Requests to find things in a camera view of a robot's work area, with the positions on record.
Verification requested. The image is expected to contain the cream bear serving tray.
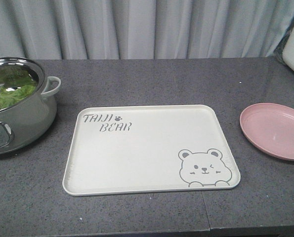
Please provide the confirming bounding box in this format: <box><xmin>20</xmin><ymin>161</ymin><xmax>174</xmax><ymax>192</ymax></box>
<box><xmin>62</xmin><ymin>105</ymin><xmax>241</xmax><ymax>196</ymax></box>

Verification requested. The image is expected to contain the pink round plate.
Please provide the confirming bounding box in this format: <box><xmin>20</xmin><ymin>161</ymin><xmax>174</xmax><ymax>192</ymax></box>
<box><xmin>240</xmin><ymin>103</ymin><xmax>294</xmax><ymax>161</ymax></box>

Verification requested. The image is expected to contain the white electric cooking pot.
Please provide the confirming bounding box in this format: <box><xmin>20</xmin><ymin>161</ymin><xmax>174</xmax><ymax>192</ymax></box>
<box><xmin>0</xmin><ymin>57</ymin><xmax>61</xmax><ymax>154</ymax></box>

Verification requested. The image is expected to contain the green lettuce leaf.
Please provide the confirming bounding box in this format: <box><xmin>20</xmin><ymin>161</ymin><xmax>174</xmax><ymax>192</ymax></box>
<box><xmin>0</xmin><ymin>76</ymin><xmax>38</xmax><ymax>110</ymax></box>

